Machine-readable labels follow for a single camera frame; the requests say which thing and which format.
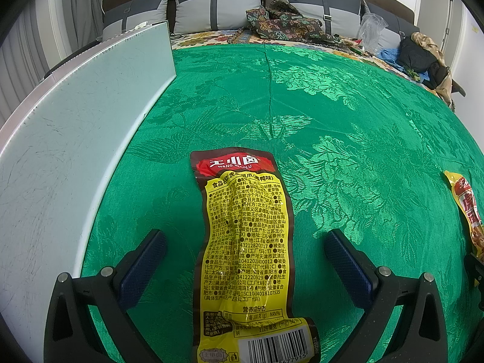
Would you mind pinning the grey two-tone pillow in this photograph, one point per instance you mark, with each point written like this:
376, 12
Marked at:
196, 11
306, 3
140, 11

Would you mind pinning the grey curtain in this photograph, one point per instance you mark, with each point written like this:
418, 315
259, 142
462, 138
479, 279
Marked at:
87, 7

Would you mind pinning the clear plastic bag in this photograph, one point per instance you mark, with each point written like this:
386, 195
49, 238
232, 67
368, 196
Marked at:
370, 30

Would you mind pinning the floral bedsheet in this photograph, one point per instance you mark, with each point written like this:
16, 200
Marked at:
211, 37

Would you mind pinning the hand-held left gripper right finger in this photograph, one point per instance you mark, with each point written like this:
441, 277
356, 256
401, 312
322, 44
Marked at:
348, 268

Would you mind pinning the dark red yellow-label packet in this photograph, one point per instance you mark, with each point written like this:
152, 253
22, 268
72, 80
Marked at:
245, 257

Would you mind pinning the sheer white curtain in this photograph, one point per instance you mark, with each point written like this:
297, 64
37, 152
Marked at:
26, 60

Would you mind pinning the pile of clothes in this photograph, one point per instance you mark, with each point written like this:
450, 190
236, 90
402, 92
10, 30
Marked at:
429, 41

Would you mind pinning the green patterned blanket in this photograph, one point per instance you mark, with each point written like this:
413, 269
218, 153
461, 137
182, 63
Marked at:
321, 121

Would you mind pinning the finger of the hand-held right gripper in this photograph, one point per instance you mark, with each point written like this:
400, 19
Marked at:
475, 268

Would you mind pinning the black bag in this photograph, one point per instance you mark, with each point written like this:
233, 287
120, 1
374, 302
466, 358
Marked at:
416, 55

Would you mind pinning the blue cloth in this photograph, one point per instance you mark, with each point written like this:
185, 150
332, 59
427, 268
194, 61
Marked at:
389, 55

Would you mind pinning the white door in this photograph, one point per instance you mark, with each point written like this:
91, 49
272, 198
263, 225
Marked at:
452, 22

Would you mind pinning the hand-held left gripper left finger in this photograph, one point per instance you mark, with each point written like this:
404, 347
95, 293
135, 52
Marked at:
143, 272

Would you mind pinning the dark floral cloth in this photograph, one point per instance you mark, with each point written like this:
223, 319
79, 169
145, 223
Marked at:
287, 22

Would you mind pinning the yellow chicken feet packet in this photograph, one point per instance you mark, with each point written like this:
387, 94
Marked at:
467, 204

